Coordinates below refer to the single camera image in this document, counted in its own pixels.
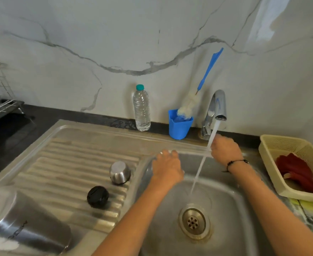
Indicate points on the cream plastic basket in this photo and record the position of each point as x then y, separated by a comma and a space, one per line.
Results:
276, 167

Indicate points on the red cloth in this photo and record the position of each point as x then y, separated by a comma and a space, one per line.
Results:
297, 173

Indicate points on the person's left hand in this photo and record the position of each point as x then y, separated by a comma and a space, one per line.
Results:
167, 169

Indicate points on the person's left fingers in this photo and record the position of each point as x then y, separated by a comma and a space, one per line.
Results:
169, 153

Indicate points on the round sink drain strainer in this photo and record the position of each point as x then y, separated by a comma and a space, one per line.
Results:
194, 220

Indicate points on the stainless steel sink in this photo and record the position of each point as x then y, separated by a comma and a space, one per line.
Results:
65, 149

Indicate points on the black round lid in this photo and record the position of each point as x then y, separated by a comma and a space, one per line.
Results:
97, 197

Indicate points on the large stainless steel flask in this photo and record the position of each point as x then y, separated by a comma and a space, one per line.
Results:
28, 226

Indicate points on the clear plastic water bottle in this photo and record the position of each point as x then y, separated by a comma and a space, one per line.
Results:
141, 109

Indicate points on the person's right hand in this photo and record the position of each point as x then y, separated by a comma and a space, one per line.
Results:
225, 151

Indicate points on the blue plastic cup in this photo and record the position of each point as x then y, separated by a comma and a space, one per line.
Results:
180, 127

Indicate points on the person's right forearm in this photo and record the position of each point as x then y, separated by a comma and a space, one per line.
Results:
273, 210

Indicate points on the person's left forearm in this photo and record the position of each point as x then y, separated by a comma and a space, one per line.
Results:
135, 221

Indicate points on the chrome sink faucet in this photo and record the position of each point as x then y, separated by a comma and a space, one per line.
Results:
216, 109

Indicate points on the yellow scrub sponge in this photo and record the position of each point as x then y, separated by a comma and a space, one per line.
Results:
310, 206

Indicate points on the person's right fingers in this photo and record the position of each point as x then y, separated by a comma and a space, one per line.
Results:
214, 146

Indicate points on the small steel cup cap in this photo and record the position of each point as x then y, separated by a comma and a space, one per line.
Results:
119, 172

